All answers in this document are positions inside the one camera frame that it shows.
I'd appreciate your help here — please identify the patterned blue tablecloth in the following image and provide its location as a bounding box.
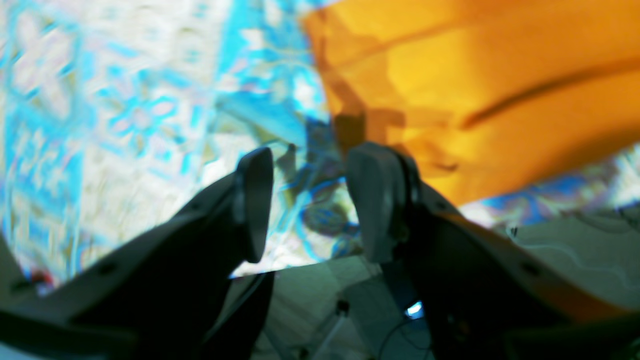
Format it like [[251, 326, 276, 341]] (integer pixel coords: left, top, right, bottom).
[[0, 0, 640, 288]]

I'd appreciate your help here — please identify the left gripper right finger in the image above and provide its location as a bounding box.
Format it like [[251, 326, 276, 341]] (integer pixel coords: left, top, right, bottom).
[[346, 142, 639, 360]]

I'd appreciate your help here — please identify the orange T-shirt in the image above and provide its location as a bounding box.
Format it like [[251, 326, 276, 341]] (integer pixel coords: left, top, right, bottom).
[[301, 0, 640, 205]]

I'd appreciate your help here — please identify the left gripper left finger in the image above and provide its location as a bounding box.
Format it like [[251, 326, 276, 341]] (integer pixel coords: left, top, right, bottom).
[[1, 147, 274, 360]]

